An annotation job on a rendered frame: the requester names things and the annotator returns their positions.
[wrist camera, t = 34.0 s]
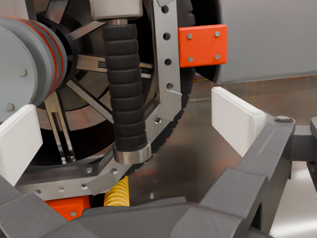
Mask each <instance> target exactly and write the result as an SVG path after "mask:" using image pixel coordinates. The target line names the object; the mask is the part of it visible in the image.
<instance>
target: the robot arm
mask: <svg viewBox="0 0 317 238"><path fill-rule="evenodd" d="M211 96H212V126H213V127H214V128H215V129H216V130H217V131H218V132H219V133H220V134H221V135H222V137H223V138H224V139H225V140H226V141H227V142H228V143H229V144H230V145H231V146H232V147H233V148H234V149H235V150H236V151H237V153H238V154H239V155H240V156H241V157H242V159H241V161H240V162H239V163H238V165H237V166H236V168H235V169H231V168H225V169H224V171H223V172H222V173H221V175H220V176H219V177H218V179H217V180H216V181H215V183H214V184H213V185H212V187H211V188H210V189H209V191H208V192H207V193H206V194H205V196H204V197H203V198H202V200H201V201H200V202H199V203H194V202H187V200H186V197H185V196H177V197H170V198H162V199H158V200H155V201H152V202H148V203H145V204H141V205H138V206H102V207H94V208H87V209H83V212H82V216H80V217H77V218H74V219H72V220H69V221H67V220H66V219H65V218H64V217H63V216H61V215H60V214H59V213H58V212H57V211H55V210H54V209H53V208H52V207H50V206H49V205H48V204H47V203H46V202H44V201H43V200H42V199H41V198H39V197H38V196H37V195H36V194H35V193H33V192H30V193H28V194H26V195H23V194H21V193H20V192H19V191H18V190H17V189H16V188H15V187H14V185H15V184H16V183H17V181H18V180H19V178H20V177H21V175H22V174H23V172H24V171H25V169H26V168H27V166H28V165H29V163H30V162H31V160H32V159H33V157H34V156H35V154H36V153H37V152H38V150H39V149H40V147H41V145H42V144H43V141H42V135H41V131H40V126H39V121H38V117H37V112H36V107H35V106H34V105H33V104H29V105H25V106H23V107H22V108H21V109H20V110H18V111H17V112H16V113H15V114H13V115H12V116H11V117H10V118H8V119H7V120H6V121H5V122H3V123H2V124H1V125H0V238H274V237H272V236H270V235H269V233H270V230H271V227H272V224H273V221H274V218H275V215H276V212H277V209H278V206H279V203H280V200H281V197H282V194H283V192H284V188H285V185H286V182H287V179H291V172H292V161H301V162H307V167H308V170H309V173H310V176H311V179H312V181H313V184H314V187H315V190H316V192H317V117H313V118H312V119H311V126H296V125H295V124H296V121H295V120H294V119H292V118H289V117H287V116H278V117H273V116H271V115H269V114H268V113H266V112H264V111H263V110H259V109H257V108H255V107H254V106H252V105H250V104H248V103H247V102H245V101H244V100H242V99H240V98H238V97H237V96H235V95H233V94H232V93H230V92H228V91H227V90H225V89H223V88H222V87H214V88H213V89H211Z"/></svg>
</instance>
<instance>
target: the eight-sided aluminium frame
mask: <svg viewBox="0 0 317 238"><path fill-rule="evenodd" d="M149 1H150V19H151V32H152V45H153V57H154V70H155V82H156V95H157V96H156V97H155V98H154V99H153V101H152V102H151V103H150V104H149V105H148V106H147V108H146V109H145V110H144V114H145V117H144V119H145V125H146V129H145V131H146V136H147V139H149V140H150V143H152V142H153V141H154V140H155V139H156V137H157V136H158V135H159V134H160V133H161V132H162V131H163V129H164V128H165V127H166V126H167V125H168V124H169V123H170V121H173V120H174V117H175V116H176V115H177V113H178V112H179V111H180V110H181V108H182V107H181V97H182V94H181V87H180V67H179V48H178V28H177V8H176V0H149ZM161 8H163V9H164V13H162V11H161ZM163 34H166V37H165V39H163ZM166 59H167V61H166V62H165V60H166ZM131 166H132V164H131V165H126V164H120V163H118V162H116V161H115V160H114V154H113V148H111V150H110V151H109V152H108V153H107V154H106V155H105V157H104V158H103V159H102V160H101V161H100V162H99V163H93V164H85V165H77V166H69V167H61V168H53V169H45V170H34V171H26V172H23V174H22V175H21V177H20V178H19V180H18V181H17V183H16V184H15V185H14V187H15V188H16V189H17V190H18V191H19V192H20V193H21V194H23V195H26V194H28V193H30V192H33V193H35V194H36V195H37V196H38V197H39V198H41V199H42V200H43V201H47V200H54V199H61V198H69V197H76V196H86V195H93V196H95V195H97V194H100V193H107V192H109V191H110V190H111V188H112V187H113V186H114V185H116V184H118V181H119V180H120V179H121V177H122V176H123V175H124V174H125V173H126V172H127V171H128V169H129V168H130V167H131Z"/></svg>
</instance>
